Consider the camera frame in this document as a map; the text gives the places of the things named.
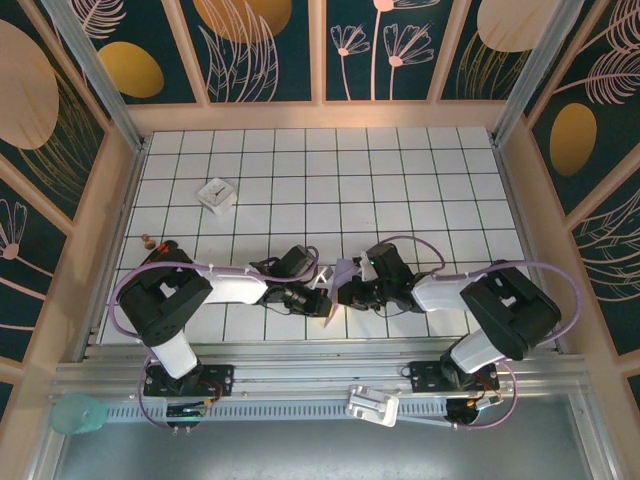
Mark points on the aluminium rail frame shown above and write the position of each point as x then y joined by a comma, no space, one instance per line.
310,372

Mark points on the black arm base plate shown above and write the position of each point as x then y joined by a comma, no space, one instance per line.
220,380
425,376

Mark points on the white square clock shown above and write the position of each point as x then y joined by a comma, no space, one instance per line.
216,196

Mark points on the small electronics board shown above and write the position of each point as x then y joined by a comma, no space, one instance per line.
470,411
187,411

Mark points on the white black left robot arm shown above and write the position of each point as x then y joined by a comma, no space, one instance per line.
235,290

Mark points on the aluminium corner post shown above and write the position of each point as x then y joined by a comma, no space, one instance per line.
532,75
102,85

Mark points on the translucent teal cup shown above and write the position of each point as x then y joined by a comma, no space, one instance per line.
75,412

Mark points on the orange black utility knife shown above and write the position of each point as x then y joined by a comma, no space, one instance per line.
167,246

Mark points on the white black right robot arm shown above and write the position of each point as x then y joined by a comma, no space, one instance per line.
440,295

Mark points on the lilac paper sheet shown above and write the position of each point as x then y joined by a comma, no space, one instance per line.
346,272

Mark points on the white plastic bracket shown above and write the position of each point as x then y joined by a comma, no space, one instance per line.
372,405

